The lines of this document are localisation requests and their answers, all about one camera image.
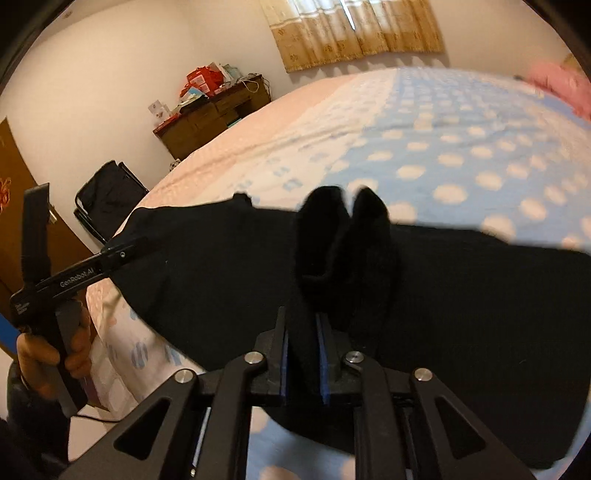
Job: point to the red gift bags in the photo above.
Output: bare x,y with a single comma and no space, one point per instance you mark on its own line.
205,79

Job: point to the teal box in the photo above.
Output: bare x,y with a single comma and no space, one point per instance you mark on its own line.
232,73

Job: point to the person's left hand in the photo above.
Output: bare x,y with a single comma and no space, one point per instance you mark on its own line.
34,357

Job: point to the person's left forearm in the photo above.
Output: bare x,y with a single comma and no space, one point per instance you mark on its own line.
27,429

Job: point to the dark wooden desk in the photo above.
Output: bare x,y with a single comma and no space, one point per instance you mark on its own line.
207,120

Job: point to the pink floral pillow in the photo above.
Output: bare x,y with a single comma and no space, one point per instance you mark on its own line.
563,85

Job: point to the black folding chair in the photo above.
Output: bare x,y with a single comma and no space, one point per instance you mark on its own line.
108,198

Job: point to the bed with dotted blue sheet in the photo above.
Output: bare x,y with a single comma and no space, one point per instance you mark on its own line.
461,138

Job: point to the brown wooden door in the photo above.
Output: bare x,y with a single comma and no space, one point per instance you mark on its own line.
14,221

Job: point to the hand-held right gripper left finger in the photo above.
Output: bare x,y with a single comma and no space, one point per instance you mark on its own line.
285,360

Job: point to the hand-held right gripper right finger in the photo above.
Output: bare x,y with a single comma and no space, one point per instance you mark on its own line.
323,364

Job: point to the beige patterned window curtain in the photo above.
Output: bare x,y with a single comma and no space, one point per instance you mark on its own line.
351,32

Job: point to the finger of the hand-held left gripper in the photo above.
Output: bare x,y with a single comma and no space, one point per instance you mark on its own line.
124,251

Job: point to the black pants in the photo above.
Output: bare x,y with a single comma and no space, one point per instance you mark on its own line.
207,277

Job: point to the small patterned bin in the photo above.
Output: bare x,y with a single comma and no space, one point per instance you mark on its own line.
174,165

